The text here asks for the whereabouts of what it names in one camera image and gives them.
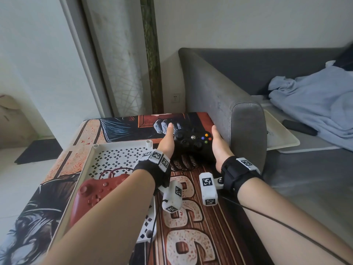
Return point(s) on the person's left hand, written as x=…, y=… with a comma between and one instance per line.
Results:
x=166, y=143

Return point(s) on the person's right hand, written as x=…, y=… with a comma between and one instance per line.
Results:
x=222, y=151

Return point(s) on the black game controller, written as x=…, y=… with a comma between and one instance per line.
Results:
x=193, y=143

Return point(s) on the white perforated plastic tray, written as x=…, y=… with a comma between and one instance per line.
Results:
x=115, y=157

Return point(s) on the red game controller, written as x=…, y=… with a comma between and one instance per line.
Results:
x=91, y=193

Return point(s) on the person's right forearm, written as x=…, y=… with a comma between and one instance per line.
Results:
x=281, y=234

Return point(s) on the person's left forearm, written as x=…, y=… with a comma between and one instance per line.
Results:
x=110, y=226

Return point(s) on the cream flat board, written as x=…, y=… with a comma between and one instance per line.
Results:
x=278, y=135

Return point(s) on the grey fabric sofa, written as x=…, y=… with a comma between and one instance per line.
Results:
x=220, y=88

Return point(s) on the black remote control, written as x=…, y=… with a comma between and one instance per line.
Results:
x=299, y=127

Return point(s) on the dark green pole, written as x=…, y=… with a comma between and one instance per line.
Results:
x=153, y=52

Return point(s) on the printed illustrated desk mat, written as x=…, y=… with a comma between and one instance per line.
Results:
x=193, y=240

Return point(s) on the light blue blanket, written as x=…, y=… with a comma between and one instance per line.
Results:
x=320, y=102

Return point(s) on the dark floor mat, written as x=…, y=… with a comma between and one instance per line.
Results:
x=38, y=151

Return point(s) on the black cushion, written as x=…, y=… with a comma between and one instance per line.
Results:
x=346, y=57

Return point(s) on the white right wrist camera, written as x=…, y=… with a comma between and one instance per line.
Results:
x=208, y=190

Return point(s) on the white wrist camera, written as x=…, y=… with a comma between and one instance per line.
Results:
x=208, y=190
x=172, y=197

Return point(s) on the white wall socket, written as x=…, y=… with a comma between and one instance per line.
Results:
x=176, y=98

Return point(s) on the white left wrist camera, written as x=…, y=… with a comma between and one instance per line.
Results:
x=172, y=197

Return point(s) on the grey door frame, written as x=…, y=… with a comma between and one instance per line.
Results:
x=82, y=52

